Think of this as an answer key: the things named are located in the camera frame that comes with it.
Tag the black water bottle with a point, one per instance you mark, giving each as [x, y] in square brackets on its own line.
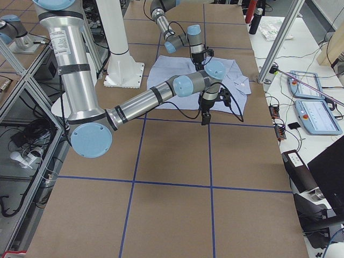
[255, 21]

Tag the light blue striped shirt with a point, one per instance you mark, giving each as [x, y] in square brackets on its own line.
[165, 67]

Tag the lower teach pendant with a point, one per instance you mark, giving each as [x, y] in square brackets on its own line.
[316, 117]

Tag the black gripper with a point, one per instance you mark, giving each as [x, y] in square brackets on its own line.
[198, 58]
[206, 105]

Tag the black box with label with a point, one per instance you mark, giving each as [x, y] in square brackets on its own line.
[300, 177]

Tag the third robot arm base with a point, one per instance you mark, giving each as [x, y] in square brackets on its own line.
[14, 34]

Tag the white grabber stick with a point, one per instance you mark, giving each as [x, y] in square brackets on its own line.
[312, 88]

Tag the red bottle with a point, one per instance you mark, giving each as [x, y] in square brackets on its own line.
[250, 11]

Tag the aluminium frame post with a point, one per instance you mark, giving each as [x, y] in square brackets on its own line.
[287, 23]

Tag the white chair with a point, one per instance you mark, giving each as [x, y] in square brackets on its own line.
[56, 107]

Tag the black monitor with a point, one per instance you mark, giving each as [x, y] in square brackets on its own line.
[327, 171]

